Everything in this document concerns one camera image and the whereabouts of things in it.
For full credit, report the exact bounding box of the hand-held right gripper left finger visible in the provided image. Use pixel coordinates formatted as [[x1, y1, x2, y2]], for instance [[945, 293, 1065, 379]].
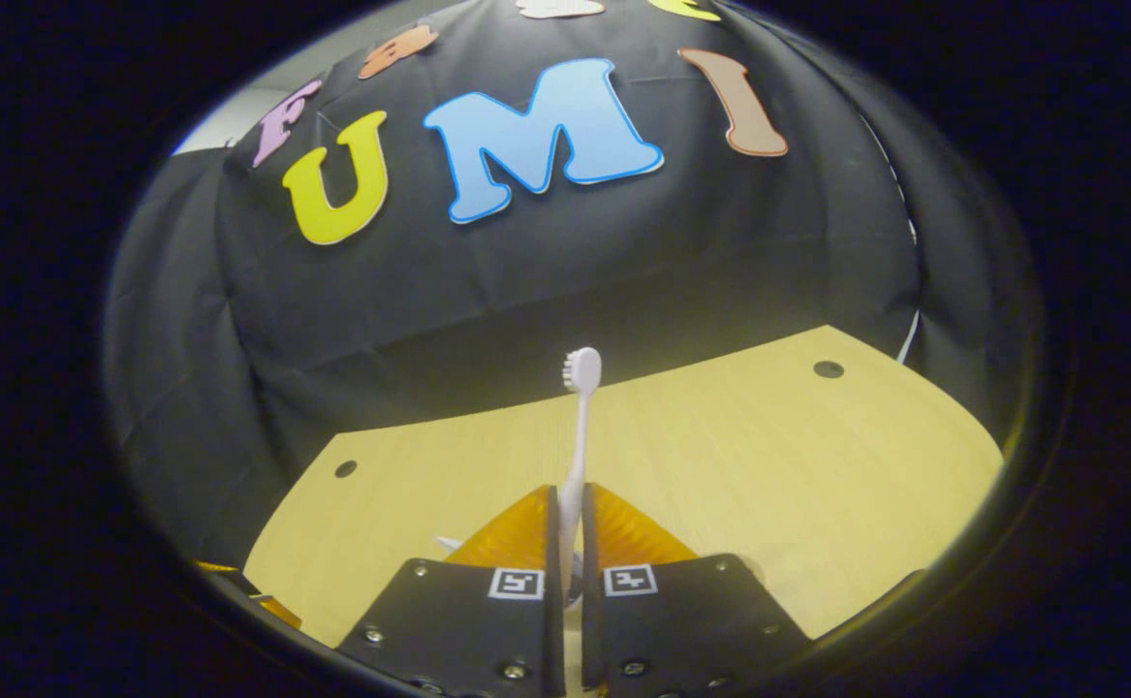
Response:
[[337, 485, 566, 697]]

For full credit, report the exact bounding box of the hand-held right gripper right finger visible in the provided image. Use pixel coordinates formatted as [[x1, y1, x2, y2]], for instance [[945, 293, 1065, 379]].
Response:
[[580, 482, 813, 697]]

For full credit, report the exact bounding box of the white toothbrush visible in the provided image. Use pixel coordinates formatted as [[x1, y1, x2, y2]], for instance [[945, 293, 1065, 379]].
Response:
[[557, 347, 603, 607]]

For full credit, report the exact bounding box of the black backdrop cloth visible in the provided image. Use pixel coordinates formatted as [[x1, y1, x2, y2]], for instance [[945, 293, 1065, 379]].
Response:
[[105, 0, 1041, 583]]

